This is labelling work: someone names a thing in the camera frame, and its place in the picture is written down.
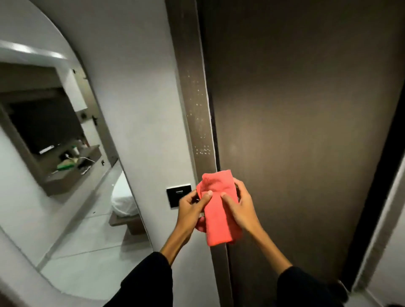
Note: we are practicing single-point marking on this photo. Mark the person's left hand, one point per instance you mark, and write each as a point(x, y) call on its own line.
point(188, 213)

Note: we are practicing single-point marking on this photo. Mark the person's right hand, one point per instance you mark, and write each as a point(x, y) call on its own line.
point(243, 212)

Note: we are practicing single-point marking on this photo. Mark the person's left thumb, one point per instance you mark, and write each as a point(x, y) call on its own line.
point(205, 198)

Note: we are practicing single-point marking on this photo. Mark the person's right thumb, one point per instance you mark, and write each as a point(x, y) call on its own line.
point(228, 201)

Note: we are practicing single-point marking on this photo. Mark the pink cleaning cloth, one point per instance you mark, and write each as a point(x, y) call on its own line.
point(218, 221)

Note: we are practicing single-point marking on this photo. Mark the person's left forearm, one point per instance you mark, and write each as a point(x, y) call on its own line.
point(152, 278)

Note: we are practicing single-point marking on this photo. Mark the person's right forearm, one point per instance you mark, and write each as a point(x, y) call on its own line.
point(284, 278)

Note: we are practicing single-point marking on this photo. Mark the dark brown door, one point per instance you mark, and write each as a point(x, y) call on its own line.
point(300, 126)

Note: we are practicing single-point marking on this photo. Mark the black wall switch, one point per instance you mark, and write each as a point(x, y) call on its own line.
point(177, 195)

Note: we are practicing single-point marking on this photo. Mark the brown door frame post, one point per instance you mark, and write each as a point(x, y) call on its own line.
point(193, 95)

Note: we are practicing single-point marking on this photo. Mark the arched wall mirror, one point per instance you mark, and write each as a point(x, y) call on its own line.
point(63, 174)

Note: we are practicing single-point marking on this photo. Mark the dark door frame edge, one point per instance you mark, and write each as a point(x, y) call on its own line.
point(379, 196)

